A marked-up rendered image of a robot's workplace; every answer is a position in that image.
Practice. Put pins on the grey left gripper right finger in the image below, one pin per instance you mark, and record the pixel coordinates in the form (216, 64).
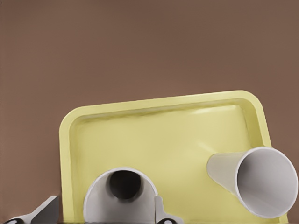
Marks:
(161, 211)

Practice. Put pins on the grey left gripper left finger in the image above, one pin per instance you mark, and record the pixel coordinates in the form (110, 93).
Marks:
(44, 211)

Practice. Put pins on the white IKEA cup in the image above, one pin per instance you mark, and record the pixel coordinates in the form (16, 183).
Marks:
(121, 205)
(264, 184)

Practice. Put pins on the yellow rectangular tray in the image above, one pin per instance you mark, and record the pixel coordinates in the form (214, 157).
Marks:
(151, 142)

